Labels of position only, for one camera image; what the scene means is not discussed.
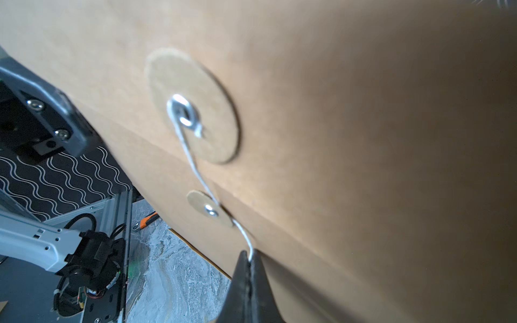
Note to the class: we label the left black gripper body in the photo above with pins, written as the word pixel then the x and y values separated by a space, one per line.
pixel 22 135

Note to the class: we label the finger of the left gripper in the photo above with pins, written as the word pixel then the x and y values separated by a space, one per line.
pixel 51 107

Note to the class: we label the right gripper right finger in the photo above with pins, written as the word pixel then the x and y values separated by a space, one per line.
pixel 263 307

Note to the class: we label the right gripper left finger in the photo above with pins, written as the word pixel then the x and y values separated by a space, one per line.
pixel 235 309

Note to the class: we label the brown file bag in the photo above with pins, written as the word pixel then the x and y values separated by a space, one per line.
pixel 367 147
pixel 195 250

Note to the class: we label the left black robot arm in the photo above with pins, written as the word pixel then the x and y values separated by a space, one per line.
pixel 65 207

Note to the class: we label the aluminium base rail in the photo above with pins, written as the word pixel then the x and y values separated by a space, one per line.
pixel 93 285

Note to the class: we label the orange handled tool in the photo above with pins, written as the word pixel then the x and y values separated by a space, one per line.
pixel 146 221

